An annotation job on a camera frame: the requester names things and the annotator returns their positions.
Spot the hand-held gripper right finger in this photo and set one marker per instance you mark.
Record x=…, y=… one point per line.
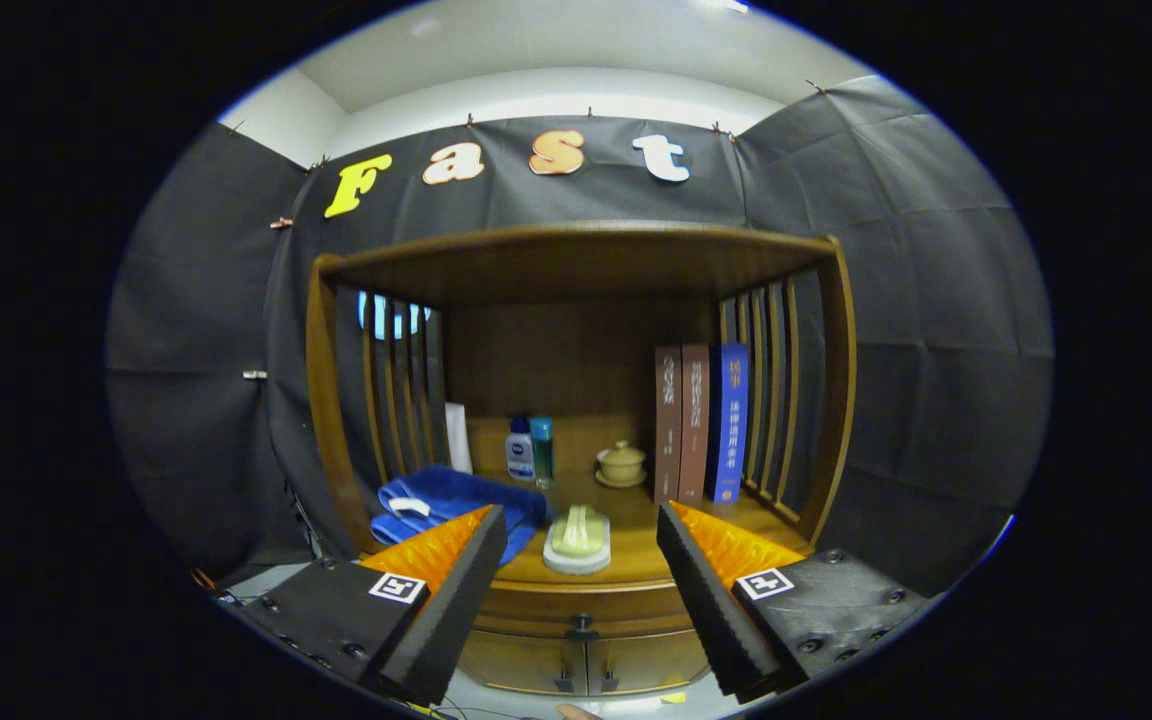
x=706, y=610

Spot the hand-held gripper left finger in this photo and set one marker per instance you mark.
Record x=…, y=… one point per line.
x=456, y=600

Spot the black drawer knob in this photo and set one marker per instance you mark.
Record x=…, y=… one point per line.
x=581, y=628

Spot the green soap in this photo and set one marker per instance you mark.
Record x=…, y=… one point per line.
x=577, y=535

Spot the wooden cabinet door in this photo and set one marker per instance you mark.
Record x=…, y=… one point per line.
x=646, y=660
x=516, y=660

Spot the brown wooden countertop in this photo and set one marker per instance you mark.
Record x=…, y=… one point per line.
x=636, y=545

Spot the brown wooden cabinet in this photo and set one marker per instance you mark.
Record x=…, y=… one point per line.
x=576, y=350

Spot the blue folded towel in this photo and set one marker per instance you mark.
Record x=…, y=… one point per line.
x=466, y=495

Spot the white bottle with blue cap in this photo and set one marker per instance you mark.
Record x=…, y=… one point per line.
x=519, y=460

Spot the white tube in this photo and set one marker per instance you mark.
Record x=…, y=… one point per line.
x=458, y=440

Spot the beige lidded teacup with saucer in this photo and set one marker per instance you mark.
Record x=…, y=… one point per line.
x=621, y=463

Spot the clear teal bottle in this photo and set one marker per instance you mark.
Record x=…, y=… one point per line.
x=542, y=445

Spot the reddish brown book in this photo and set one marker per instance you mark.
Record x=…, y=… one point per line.
x=694, y=430

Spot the blue book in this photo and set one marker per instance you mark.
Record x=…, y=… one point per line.
x=728, y=430

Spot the dark brown book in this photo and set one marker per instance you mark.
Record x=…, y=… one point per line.
x=668, y=430

